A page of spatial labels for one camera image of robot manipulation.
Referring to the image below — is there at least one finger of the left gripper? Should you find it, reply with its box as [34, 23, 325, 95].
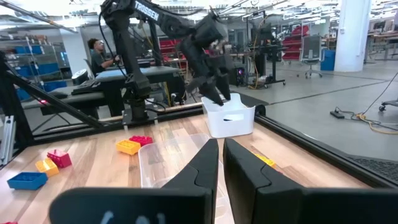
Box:
[217, 73, 233, 101]
[185, 77, 225, 107]

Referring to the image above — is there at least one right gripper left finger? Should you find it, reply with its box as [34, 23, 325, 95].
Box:
[49, 138, 220, 224]

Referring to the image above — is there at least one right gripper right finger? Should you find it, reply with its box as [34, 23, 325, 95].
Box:
[223, 138, 398, 224]

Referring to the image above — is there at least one yellow toy building block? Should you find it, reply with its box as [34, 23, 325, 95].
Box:
[115, 139, 142, 156]
[254, 153, 277, 169]
[35, 157, 60, 178]

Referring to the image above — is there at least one clear plastic bin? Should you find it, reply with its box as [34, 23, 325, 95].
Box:
[137, 133, 237, 224]

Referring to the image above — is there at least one blue toy building block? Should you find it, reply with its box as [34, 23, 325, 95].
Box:
[6, 171, 49, 191]

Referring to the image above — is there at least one black computer tower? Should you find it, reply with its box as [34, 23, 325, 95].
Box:
[234, 67, 246, 86]

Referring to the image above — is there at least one white plastic bin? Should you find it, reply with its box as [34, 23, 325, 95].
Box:
[201, 92, 256, 139]

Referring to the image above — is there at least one red storage bin rack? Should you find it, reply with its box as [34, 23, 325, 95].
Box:
[281, 24, 312, 62]
[158, 35, 187, 71]

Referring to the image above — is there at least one black equipment stand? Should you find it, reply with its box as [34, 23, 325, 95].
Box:
[245, 12, 287, 90]

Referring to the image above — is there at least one grey padded side table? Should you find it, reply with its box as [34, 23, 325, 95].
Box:
[93, 65, 185, 86]

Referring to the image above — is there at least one grey office chair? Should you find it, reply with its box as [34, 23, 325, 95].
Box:
[297, 34, 326, 79]

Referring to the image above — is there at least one blue container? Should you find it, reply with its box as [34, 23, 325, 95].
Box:
[320, 49, 336, 72]

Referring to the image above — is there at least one person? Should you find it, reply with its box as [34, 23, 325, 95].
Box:
[86, 37, 121, 77]

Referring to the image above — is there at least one black perforated computer case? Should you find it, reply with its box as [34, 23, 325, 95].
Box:
[343, 154, 398, 187]

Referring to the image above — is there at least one black keyboard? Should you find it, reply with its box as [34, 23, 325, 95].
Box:
[70, 80, 102, 96]

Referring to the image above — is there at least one white building column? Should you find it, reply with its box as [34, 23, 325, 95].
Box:
[334, 0, 373, 73]

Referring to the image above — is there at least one dark grey bench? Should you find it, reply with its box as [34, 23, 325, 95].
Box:
[21, 85, 108, 110]

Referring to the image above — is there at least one grey chair base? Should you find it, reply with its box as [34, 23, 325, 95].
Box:
[378, 98, 398, 112]

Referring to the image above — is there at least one wooden workbench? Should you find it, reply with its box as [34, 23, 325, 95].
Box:
[365, 29, 398, 62]

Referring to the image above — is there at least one shelf with blue bins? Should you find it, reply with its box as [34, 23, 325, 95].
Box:
[0, 35, 68, 100]

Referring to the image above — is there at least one silver aluminium extrusion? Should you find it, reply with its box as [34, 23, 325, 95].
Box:
[0, 115, 16, 166]

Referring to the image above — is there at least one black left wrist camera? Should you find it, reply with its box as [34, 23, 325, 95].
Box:
[193, 12, 229, 47]

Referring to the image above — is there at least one yellow floor cable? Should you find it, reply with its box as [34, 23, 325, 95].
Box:
[356, 113, 398, 135]

